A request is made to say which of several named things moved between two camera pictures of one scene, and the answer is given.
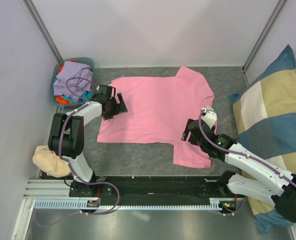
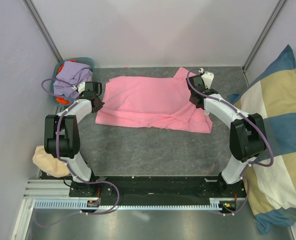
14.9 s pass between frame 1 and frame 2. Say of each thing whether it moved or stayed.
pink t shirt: moved
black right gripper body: moved
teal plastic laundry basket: stayed
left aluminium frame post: stayed
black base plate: stayed
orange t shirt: stayed
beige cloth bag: stayed
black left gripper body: moved
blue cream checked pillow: stayed
